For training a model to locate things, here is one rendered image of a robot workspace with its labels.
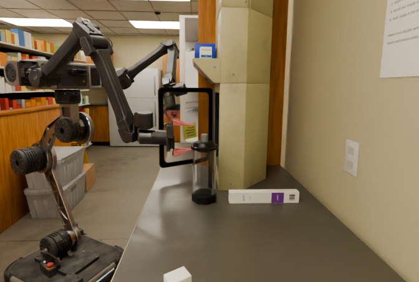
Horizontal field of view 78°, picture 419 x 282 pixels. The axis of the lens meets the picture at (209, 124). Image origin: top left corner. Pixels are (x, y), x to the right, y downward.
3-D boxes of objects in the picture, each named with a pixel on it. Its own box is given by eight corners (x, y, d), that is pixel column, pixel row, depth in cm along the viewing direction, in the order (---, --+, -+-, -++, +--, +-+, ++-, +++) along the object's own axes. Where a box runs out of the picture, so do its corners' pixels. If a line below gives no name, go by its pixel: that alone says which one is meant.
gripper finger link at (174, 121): (192, 120, 97) (167, 120, 96) (192, 138, 98) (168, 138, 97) (192, 118, 103) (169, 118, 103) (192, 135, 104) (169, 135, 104)
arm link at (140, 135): (139, 141, 103) (136, 146, 98) (138, 125, 101) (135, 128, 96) (156, 141, 104) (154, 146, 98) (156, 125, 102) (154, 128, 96)
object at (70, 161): (87, 171, 325) (86, 145, 320) (63, 190, 265) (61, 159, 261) (53, 171, 323) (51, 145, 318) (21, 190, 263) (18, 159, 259)
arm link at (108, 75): (100, 42, 107) (77, 40, 97) (109, 35, 104) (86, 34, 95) (138, 138, 109) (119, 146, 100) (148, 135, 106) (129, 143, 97)
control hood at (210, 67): (214, 83, 139) (214, 65, 138) (220, 83, 107) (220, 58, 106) (193, 83, 139) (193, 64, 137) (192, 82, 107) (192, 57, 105)
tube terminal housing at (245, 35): (257, 167, 147) (262, 27, 136) (274, 189, 115) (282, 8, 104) (213, 168, 146) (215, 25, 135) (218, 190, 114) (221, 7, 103)
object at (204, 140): (217, 148, 106) (217, 132, 105) (215, 153, 97) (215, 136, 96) (194, 147, 107) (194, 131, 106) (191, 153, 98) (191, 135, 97)
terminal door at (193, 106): (211, 160, 144) (212, 87, 138) (159, 168, 128) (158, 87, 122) (211, 160, 144) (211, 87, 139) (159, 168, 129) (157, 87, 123)
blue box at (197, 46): (214, 64, 135) (214, 47, 134) (215, 62, 125) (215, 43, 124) (194, 64, 134) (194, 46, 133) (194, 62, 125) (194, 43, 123)
